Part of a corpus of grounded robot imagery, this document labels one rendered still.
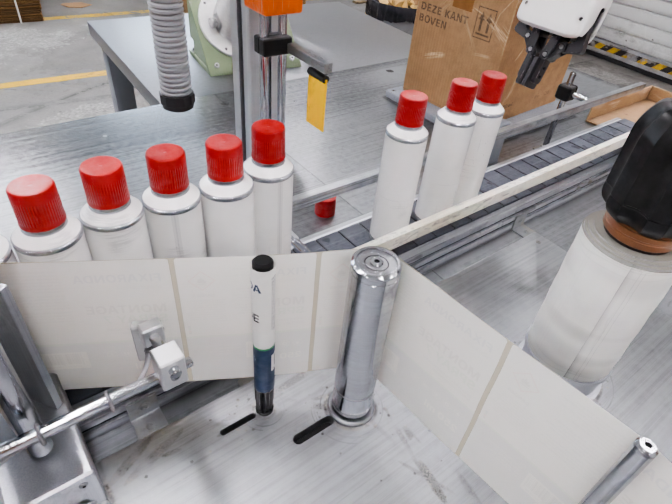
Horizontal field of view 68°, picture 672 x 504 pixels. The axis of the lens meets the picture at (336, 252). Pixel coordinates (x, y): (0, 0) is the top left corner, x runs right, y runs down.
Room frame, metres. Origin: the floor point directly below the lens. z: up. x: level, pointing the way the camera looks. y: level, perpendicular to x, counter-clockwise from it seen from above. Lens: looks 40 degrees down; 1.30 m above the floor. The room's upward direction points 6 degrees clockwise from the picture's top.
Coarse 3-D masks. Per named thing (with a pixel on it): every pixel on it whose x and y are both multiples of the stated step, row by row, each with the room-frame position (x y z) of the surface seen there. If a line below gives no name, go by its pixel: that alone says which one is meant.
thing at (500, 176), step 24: (624, 120) 1.07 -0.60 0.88; (576, 144) 0.92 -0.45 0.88; (504, 168) 0.79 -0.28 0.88; (528, 168) 0.80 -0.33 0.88; (576, 168) 0.82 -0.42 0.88; (480, 192) 0.70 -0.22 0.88; (528, 192) 0.72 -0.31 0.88; (480, 216) 0.63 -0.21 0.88; (336, 240) 0.53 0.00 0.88; (360, 240) 0.54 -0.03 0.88
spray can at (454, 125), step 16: (464, 80) 0.62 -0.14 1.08; (448, 96) 0.62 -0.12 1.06; (464, 96) 0.60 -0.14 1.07; (448, 112) 0.61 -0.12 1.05; (464, 112) 0.60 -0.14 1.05; (448, 128) 0.59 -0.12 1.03; (464, 128) 0.59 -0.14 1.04; (432, 144) 0.61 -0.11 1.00; (448, 144) 0.59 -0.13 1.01; (464, 144) 0.60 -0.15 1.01; (432, 160) 0.60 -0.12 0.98; (448, 160) 0.59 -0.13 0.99; (464, 160) 0.60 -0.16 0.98; (432, 176) 0.60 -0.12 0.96; (448, 176) 0.59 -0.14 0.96; (432, 192) 0.59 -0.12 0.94; (448, 192) 0.59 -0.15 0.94; (416, 208) 0.61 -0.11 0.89; (432, 208) 0.59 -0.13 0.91
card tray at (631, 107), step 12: (624, 96) 1.26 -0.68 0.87; (636, 96) 1.31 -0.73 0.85; (648, 96) 1.35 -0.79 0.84; (660, 96) 1.33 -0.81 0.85; (600, 108) 1.19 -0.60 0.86; (612, 108) 1.24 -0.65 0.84; (624, 108) 1.27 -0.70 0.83; (636, 108) 1.28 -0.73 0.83; (648, 108) 1.29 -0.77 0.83; (588, 120) 1.16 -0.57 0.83; (600, 120) 1.17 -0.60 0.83; (636, 120) 1.20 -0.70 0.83
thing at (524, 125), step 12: (636, 84) 1.06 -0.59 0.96; (600, 96) 0.97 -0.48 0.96; (612, 96) 0.99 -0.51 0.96; (564, 108) 0.89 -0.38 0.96; (576, 108) 0.90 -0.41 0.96; (588, 108) 0.94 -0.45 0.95; (528, 120) 0.82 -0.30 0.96; (540, 120) 0.83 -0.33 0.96; (552, 120) 0.86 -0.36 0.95; (504, 132) 0.76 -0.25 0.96; (516, 132) 0.79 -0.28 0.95; (348, 180) 0.56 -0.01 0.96; (360, 180) 0.56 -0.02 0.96; (372, 180) 0.58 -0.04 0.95; (312, 192) 0.52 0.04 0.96; (324, 192) 0.53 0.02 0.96; (336, 192) 0.54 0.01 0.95; (300, 204) 0.50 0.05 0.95
